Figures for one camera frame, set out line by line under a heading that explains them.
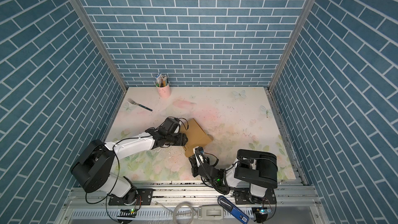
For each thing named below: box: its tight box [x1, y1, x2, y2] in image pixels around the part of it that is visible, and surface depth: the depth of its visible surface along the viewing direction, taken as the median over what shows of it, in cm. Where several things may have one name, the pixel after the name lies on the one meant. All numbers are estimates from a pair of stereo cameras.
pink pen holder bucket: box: [155, 81, 172, 98], surface depth 111 cm
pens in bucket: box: [155, 72, 169, 88], surface depth 105 cm
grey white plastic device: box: [197, 204, 224, 221], surface depth 69 cm
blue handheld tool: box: [217, 195, 250, 224], surface depth 69 cm
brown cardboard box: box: [180, 118, 214, 158], surface depth 91 cm
